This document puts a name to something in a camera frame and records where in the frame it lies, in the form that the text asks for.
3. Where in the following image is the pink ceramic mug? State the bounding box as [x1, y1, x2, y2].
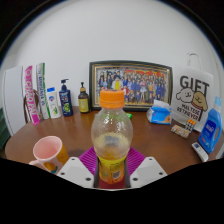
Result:
[28, 135, 70, 175]

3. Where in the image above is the pink shuttlecock tube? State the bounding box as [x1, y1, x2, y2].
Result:
[23, 65, 42, 126]

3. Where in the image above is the white and blue shuttlecock tube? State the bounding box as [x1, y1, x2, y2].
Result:
[35, 62, 51, 120]

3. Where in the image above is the white paper gift bag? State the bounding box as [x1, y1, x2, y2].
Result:
[170, 52, 215, 133]

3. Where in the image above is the blue tissue pack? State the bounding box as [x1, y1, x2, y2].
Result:
[146, 99, 173, 126]

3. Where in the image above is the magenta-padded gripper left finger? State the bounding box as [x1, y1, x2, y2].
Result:
[56, 147, 101, 189]

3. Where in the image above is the orange-capped juice bottle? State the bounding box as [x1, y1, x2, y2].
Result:
[90, 89, 134, 185]

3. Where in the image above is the blue detergent bottle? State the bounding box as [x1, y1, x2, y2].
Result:
[197, 96, 223, 155]

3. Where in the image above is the small battery pack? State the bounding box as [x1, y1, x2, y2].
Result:
[184, 118, 197, 134]

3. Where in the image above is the tall white panel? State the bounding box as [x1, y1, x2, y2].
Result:
[2, 65, 28, 136]

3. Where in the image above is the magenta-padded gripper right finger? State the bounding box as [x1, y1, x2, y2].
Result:
[124, 147, 168, 189]

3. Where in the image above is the framed group photo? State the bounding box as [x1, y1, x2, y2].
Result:
[88, 60, 174, 112]

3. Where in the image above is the white remote control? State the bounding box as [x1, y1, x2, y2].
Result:
[191, 141, 210, 163]

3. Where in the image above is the dark yellow-labelled pump bottle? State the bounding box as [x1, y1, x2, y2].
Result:
[77, 81, 91, 114]

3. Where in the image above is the white shampoo bottle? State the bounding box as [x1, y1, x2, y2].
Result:
[46, 87, 63, 120]

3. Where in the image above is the small snack packet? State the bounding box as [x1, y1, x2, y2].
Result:
[170, 124, 190, 139]

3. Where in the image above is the dark blue pump bottle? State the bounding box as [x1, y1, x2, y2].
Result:
[58, 78, 74, 118]

